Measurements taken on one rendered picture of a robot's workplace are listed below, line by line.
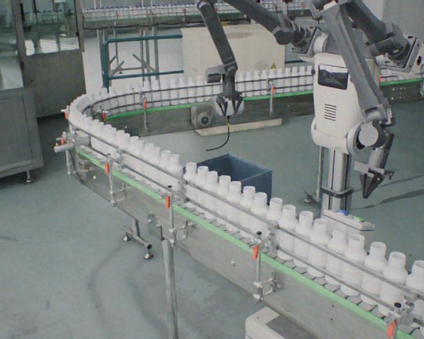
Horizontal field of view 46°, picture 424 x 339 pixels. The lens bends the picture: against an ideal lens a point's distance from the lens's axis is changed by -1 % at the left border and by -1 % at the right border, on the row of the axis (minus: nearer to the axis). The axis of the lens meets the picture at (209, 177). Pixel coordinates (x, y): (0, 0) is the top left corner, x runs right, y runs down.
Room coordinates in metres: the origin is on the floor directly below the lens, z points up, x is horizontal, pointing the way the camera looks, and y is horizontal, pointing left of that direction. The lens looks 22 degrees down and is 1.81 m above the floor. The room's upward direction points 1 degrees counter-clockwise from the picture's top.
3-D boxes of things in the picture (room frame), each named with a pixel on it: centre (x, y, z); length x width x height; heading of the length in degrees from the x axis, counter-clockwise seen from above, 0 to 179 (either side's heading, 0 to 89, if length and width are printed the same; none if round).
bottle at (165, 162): (1.82, 0.17, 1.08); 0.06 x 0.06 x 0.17
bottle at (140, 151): (1.96, 0.28, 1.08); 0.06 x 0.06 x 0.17
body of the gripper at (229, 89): (2.19, -0.09, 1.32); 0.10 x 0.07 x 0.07; 126
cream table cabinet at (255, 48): (6.11, -0.32, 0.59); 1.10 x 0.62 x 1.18; 110
